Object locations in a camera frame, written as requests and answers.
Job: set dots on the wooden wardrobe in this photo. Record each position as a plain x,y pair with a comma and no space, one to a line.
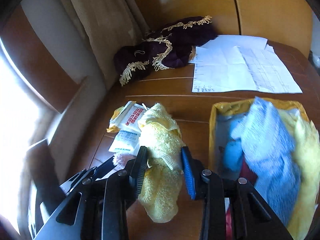
285,21

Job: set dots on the blue terry towel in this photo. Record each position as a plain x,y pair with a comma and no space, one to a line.
261,140

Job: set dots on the white paper sheets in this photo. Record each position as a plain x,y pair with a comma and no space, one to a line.
235,62

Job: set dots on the beige curtain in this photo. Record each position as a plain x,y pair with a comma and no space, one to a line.
106,26

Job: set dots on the pink fuzzy plush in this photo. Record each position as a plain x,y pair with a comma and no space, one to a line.
121,159

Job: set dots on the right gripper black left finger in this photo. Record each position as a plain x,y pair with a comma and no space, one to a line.
122,189

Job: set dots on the purple velvet gold-fringed cloth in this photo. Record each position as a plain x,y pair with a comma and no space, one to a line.
171,46

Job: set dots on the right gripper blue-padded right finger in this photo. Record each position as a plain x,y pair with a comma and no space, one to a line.
251,216

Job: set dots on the small white blue-printed packet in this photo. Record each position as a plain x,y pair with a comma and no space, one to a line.
125,142

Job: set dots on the white red-lettered snack packet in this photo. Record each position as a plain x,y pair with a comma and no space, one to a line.
130,116

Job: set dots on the yellow terry towel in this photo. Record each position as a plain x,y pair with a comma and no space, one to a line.
161,135

